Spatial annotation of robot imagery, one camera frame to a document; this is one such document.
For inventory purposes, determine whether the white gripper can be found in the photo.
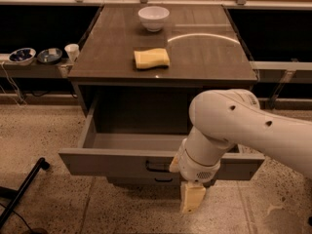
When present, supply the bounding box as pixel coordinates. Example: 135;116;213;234
169;138;220;214

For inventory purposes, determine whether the white paper cup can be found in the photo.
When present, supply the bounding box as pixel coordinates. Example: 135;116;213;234
64;44;80;62

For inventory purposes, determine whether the grey blue bowl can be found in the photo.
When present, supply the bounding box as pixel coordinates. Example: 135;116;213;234
37;48;62;64

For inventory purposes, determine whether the white bowl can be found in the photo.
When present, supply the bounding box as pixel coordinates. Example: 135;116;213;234
138;6;170;32

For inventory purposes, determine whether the white cable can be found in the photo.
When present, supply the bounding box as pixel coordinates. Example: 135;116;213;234
0;61;27;108

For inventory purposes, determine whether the black chair leg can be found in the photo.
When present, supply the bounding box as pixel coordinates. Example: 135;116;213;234
0;158;50;227

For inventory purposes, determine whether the blue patterned bowl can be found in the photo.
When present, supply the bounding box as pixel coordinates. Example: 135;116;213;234
9;48;36;65

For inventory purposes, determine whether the grey drawer cabinet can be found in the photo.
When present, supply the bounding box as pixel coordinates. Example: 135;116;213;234
66;4;258;185

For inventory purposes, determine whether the low grey shelf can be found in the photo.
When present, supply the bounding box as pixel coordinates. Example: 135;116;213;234
0;54;72;79

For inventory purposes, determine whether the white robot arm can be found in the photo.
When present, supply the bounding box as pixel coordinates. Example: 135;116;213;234
170;89;312;214

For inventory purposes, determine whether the grey drawer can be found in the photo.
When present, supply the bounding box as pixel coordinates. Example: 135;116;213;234
107;177;180;186
58;95;266;182

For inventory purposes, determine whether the yellow sponge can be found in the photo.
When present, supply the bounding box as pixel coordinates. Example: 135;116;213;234
134;48;170;70

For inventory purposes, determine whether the grey bottom drawer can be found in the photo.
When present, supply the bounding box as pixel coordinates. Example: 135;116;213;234
107;177;180;186

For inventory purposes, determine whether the grey top drawer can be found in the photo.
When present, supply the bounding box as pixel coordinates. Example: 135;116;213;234
58;95;266;182

